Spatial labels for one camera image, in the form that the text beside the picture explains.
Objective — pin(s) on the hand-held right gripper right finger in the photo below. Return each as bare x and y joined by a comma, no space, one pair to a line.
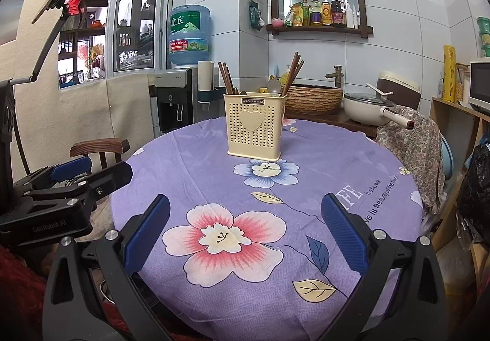
342,233

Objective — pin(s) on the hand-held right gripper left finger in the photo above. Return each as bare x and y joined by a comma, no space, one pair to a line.
147,233

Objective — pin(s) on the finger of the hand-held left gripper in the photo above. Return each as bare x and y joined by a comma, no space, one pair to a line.
71,168
111,176

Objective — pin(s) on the cream perforated utensil holder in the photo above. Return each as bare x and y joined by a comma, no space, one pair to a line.
254,126

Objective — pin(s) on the brown wooden chopstick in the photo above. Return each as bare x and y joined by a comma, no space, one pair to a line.
226,75
291,69
296,75
221,73
231,82

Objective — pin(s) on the steel spoon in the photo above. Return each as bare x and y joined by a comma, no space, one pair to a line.
273,86

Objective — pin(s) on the dark wooden chair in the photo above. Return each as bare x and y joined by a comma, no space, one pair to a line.
99,147

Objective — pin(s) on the beige felt sheet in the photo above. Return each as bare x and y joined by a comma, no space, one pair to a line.
126,107

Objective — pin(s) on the red fuzzy clothing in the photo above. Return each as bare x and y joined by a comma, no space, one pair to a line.
19,295

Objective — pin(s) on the purple floral tablecloth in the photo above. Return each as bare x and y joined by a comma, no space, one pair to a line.
214,187

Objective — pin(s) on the grey water dispenser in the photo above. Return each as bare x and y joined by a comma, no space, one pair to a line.
172,103

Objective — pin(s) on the floral patterned cloth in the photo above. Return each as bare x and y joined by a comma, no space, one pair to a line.
413,149

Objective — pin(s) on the dark wooden counter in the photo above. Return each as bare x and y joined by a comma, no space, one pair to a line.
329,119

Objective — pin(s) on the cream pot with glass lid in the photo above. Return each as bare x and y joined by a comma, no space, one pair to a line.
363,111

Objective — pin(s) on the light blue plastic basin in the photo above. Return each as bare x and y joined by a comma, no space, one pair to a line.
448,157

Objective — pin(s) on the dark wooden display shelf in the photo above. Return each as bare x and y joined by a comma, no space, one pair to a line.
88,38

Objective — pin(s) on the woven basin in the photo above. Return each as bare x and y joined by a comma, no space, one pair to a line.
314,99

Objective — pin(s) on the black plastic bag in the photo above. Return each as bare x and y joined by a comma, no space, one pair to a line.
476,195

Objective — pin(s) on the light wooden shelf unit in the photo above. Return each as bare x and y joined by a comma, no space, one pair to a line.
444,126

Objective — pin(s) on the aluminium sliding window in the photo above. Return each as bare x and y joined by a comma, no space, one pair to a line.
111,23

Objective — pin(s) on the bronze faucet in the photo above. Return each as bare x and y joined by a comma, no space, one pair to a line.
336,76

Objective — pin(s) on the white rice cooker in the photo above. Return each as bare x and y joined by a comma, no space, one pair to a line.
402,88

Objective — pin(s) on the blue water bottle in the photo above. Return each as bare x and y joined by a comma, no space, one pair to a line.
189,34

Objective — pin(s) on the red paper flower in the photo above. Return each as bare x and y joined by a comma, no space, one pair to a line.
76,4

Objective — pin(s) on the yellow soap pump bottle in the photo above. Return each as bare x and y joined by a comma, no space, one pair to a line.
285,76

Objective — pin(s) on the bag of yellow grains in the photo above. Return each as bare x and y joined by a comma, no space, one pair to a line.
462,86

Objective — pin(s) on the yellow wrapped roll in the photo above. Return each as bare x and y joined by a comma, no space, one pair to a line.
450,73

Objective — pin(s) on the white microwave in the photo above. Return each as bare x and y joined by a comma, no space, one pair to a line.
480,84

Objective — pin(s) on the green hanging packet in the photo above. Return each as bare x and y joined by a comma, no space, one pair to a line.
254,17

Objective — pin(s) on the row of condiment bottles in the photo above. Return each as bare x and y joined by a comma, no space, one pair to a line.
337,13

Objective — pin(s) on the pink bowl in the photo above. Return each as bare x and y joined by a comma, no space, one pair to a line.
276,22

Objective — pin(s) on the yellow snack packet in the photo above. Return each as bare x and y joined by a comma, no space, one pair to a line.
293,15

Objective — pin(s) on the wooden framed mirror shelf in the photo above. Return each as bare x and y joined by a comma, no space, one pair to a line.
273,4

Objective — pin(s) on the stack of green cups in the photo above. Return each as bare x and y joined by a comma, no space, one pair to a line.
484,38

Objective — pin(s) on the black metal frame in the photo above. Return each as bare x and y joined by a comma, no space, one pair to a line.
7,126

